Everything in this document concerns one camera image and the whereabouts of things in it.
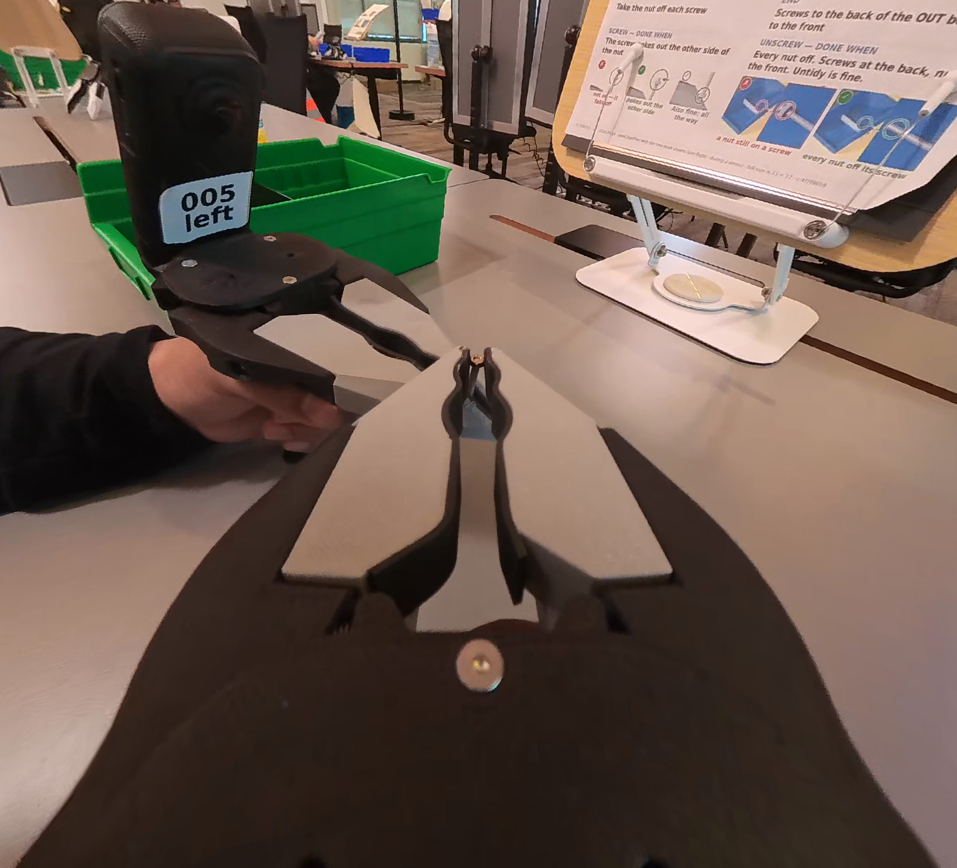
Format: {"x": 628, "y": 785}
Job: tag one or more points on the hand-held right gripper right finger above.
{"x": 583, "y": 502}

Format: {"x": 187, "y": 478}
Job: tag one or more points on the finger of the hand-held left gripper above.
{"x": 374, "y": 395}
{"x": 396, "y": 334}

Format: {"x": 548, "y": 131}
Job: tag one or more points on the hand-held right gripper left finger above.
{"x": 374, "y": 494}

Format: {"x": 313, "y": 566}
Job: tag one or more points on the person's left forearm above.
{"x": 75, "y": 419}

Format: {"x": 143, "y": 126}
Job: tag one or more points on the person's left hand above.
{"x": 224, "y": 408}

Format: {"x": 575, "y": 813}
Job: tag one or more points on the black floor lamp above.
{"x": 396, "y": 1}

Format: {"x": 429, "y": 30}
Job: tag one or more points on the grey panel on stand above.
{"x": 493, "y": 46}
{"x": 557, "y": 23}

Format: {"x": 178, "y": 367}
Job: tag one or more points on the printed instruction sheet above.
{"x": 710, "y": 61}

